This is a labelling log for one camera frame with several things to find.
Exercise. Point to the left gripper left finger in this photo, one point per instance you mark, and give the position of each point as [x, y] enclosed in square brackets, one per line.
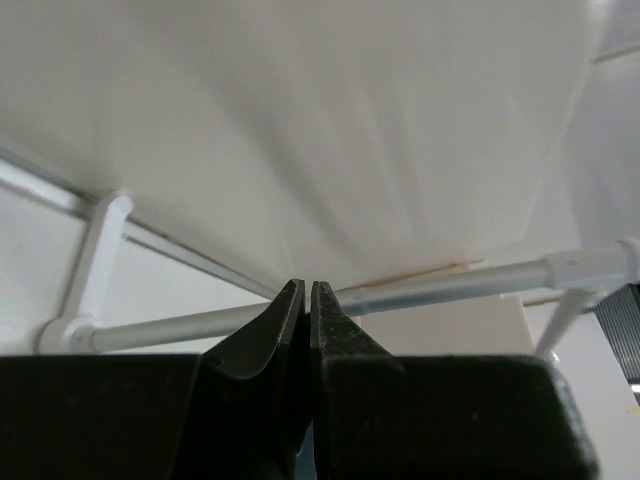
[247, 413]

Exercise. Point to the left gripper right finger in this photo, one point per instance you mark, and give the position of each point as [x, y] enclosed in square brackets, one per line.
[376, 415]

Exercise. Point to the white metal clothes rack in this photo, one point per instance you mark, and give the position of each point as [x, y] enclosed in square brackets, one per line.
[581, 274]

